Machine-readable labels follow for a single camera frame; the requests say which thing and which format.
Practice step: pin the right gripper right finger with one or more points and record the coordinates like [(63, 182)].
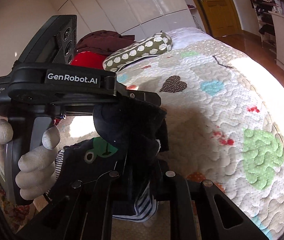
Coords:
[(203, 211)]

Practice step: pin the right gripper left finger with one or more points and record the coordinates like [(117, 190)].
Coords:
[(85, 214)]

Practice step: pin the navy striped children's pants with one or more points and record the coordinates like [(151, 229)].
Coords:
[(130, 137)]

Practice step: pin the grey gloved left hand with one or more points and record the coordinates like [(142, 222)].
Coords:
[(37, 168)]

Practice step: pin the red long bolster pillow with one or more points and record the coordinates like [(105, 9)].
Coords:
[(89, 59)]

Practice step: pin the patchwork quilted bedspread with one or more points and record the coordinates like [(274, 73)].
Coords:
[(225, 121)]

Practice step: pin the dark maroon blanket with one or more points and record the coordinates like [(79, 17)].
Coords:
[(103, 42)]

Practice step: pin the olive patterned bolster pillow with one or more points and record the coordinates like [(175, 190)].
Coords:
[(152, 46)]

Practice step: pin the glossy white wardrobe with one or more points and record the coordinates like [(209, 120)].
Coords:
[(140, 18)]

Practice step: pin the wooden door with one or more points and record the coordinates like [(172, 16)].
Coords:
[(220, 18)]

